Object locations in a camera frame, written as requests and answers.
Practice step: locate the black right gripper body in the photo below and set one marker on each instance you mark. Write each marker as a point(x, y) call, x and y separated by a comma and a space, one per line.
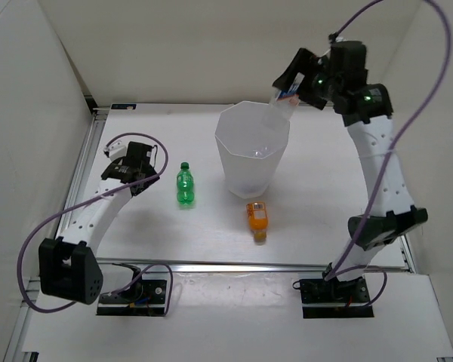
point(324, 84)

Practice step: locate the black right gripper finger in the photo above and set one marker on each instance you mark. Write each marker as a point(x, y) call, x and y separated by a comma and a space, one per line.
point(304, 63)
point(312, 90)

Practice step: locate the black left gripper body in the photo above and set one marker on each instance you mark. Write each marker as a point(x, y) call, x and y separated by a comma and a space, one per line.
point(149, 172)

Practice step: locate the clear bottle white orange label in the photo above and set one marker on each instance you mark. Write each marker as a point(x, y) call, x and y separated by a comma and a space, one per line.
point(282, 105)

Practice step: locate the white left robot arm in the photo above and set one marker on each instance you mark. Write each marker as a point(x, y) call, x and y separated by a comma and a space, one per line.
point(68, 267)

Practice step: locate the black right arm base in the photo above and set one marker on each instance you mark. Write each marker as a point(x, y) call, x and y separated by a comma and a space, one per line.
point(334, 299)

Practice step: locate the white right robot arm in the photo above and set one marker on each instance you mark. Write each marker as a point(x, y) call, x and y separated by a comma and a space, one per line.
point(366, 112)

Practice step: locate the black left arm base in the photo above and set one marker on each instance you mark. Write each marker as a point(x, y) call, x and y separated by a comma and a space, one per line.
point(145, 298)

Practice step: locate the white plastic bin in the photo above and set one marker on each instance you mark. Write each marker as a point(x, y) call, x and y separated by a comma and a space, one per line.
point(251, 139)

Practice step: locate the green plastic soda bottle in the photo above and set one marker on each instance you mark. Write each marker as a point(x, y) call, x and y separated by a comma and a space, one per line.
point(185, 185)

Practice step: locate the blue label sticker left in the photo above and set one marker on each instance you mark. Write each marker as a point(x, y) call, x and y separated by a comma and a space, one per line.
point(123, 106)

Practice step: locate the orange juice bottle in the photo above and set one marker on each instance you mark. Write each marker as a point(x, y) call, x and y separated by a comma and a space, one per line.
point(257, 220)

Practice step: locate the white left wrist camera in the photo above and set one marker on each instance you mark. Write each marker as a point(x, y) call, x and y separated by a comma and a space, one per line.
point(115, 150)

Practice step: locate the aluminium table rail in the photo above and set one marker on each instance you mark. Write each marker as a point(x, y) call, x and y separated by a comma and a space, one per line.
point(211, 267)

